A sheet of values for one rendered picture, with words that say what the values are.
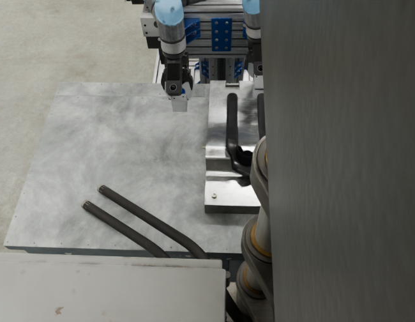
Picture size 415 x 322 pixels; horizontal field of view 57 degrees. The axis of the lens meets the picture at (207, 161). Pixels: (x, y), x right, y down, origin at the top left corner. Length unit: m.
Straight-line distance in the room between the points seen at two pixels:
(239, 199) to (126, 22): 2.31
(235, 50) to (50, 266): 1.47
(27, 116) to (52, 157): 1.35
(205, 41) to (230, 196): 0.83
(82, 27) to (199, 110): 1.99
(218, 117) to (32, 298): 0.97
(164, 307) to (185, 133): 1.01
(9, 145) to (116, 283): 2.26
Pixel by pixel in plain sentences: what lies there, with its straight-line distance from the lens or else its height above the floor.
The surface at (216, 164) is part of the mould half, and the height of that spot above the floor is 0.90.
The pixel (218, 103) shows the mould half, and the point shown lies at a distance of 1.38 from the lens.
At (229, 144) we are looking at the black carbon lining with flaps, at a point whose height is 0.91.
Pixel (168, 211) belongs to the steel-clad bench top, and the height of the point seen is 0.80.
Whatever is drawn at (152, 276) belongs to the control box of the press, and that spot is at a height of 1.47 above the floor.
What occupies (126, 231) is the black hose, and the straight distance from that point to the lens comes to 1.18.
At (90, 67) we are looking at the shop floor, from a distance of 2.95.
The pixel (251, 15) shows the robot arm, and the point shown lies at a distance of 1.17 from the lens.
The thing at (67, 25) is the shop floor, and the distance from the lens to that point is 3.39.
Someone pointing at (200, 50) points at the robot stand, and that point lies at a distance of 1.83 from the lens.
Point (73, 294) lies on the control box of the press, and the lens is 0.50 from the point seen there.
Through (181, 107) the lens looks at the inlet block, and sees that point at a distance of 1.32.
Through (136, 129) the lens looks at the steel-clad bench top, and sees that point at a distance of 1.45.
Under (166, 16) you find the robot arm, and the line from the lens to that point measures 1.09.
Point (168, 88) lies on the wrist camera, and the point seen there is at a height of 1.08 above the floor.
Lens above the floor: 1.92
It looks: 57 degrees down
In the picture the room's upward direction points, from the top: 3 degrees counter-clockwise
